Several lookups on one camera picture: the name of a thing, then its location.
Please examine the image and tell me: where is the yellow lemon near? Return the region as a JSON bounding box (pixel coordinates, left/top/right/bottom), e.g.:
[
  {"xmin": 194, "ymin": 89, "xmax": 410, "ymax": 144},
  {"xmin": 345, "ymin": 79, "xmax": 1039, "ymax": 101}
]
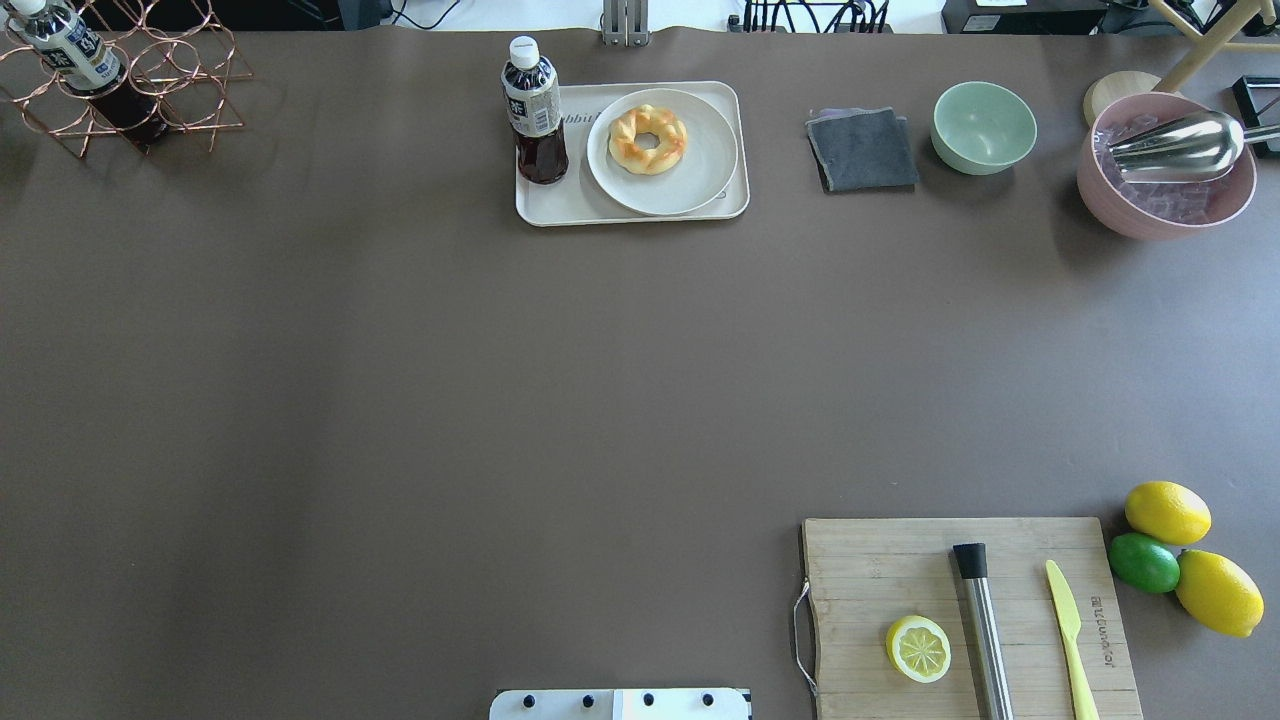
[{"xmin": 1175, "ymin": 550, "xmax": 1265, "ymax": 638}]

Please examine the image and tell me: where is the tea bottle on tray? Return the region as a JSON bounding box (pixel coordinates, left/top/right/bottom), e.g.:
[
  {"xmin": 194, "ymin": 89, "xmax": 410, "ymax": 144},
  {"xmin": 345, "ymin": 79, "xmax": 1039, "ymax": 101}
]
[{"xmin": 500, "ymin": 35, "xmax": 570, "ymax": 184}]

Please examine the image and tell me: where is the mint green bowl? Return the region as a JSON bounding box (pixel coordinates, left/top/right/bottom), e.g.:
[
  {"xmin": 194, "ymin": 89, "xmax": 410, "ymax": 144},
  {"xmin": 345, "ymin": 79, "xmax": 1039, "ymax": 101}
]
[{"xmin": 931, "ymin": 81, "xmax": 1038, "ymax": 176}]

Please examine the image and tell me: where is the cream rabbit tray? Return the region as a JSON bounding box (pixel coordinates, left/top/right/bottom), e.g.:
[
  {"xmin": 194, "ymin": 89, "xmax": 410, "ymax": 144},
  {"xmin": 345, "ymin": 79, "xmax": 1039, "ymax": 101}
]
[{"xmin": 515, "ymin": 79, "xmax": 750, "ymax": 227}]

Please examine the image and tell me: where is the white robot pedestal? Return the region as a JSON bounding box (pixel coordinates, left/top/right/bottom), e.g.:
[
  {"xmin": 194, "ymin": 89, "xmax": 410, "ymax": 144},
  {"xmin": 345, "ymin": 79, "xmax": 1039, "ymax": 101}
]
[{"xmin": 488, "ymin": 687, "xmax": 753, "ymax": 719}]

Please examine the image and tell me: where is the grey-white plate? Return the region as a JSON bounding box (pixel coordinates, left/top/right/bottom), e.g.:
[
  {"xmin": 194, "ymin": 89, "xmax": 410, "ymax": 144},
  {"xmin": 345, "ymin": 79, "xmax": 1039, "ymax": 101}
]
[{"xmin": 586, "ymin": 88, "xmax": 739, "ymax": 217}]

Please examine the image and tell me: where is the lime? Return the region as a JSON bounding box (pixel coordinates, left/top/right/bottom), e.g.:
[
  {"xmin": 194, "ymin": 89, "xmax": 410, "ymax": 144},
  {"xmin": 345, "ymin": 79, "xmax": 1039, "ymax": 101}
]
[{"xmin": 1108, "ymin": 532, "xmax": 1181, "ymax": 594}]

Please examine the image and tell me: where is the copper wire bottle rack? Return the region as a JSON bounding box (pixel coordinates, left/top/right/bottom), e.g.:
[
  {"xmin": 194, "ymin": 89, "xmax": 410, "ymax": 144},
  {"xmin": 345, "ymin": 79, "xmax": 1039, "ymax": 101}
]
[{"xmin": 3, "ymin": 1, "xmax": 253, "ymax": 158}]

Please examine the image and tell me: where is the tea bottle in rack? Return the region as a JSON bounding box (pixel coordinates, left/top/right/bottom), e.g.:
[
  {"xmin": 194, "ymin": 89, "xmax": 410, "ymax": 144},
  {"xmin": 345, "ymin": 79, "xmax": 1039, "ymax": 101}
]
[{"xmin": 6, "ymin": 1, "xmax": 172, "ymax": 149}]

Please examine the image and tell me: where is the yellow lemon far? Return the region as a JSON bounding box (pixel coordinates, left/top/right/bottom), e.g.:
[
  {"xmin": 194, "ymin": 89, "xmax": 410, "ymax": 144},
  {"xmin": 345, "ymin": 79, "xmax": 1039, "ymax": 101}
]
[{"xmin": 1124, "ymin": 480, "xmax": 1213, "ymax": 546}]

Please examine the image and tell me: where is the glazed twisted donut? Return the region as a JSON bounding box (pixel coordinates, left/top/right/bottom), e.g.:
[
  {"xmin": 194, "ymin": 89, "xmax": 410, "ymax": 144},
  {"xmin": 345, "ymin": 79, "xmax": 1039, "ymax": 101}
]
[{"xmin": 608, "ymin": 104, "xmax": 689, "ymax": 176}]

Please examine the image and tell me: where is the yellow lemon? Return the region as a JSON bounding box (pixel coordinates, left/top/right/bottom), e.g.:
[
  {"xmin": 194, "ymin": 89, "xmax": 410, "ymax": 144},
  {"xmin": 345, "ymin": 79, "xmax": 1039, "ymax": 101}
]
[
  {"xmin": 1124, "ymin": 480, "xmax": 1213, "ymax": 546},
  {"xmin": 1175, "ymin": 550, "xmax": 1265, "ymax": 638}
]

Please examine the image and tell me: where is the pink ice bowl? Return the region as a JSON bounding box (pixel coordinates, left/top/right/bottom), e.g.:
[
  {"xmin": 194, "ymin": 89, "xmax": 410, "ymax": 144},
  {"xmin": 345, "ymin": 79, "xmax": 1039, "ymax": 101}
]
[{"xmin": 1076, "ymin": 92, "xmax": 1257, "ymax": 240}]

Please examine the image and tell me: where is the half lemon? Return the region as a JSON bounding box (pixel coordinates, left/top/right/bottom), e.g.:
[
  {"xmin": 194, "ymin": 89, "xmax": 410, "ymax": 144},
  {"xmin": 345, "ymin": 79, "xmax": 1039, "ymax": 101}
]
[{"xmin": 884, "ymin": 615, "xmax": 952, "ymax": 684}]

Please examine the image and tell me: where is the steel ice scoop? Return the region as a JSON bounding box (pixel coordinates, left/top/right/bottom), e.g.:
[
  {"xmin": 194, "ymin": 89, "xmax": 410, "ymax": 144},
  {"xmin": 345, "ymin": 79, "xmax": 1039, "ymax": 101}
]
[{"xmin": 1108, "ymin": 110, "xmax": 1279, "ymax": 184}]

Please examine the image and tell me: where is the wooden mug tree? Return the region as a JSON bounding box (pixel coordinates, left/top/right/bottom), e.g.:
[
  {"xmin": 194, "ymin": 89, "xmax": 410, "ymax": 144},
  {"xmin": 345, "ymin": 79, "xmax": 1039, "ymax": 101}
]
[{"xmin": 1083, "ymin": 1, "xmax": 1277, "ymax": 126}]

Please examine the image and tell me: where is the grey folded cloth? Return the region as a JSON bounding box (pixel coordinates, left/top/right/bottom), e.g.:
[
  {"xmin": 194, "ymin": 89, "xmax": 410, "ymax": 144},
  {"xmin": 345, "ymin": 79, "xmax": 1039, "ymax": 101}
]
[{"xmin": 805, "ymin": 108, "xmax": 920, "ymax": 193}]

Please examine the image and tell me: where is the yellow plastic knife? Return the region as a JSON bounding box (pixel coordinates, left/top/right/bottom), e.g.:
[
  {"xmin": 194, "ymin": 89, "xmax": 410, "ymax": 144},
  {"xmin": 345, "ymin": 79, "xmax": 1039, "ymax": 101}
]
[{"xmin": 1044, "ymin": 560, "xmax": 1101, "ymax": 720}]

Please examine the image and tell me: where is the wooden cutting board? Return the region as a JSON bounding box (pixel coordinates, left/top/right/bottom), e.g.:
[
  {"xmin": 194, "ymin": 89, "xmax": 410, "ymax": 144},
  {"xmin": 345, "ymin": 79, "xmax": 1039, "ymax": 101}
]
[{"xmin": 803, "ymin": 518, "xmax": 1143, "ymax": 719}]

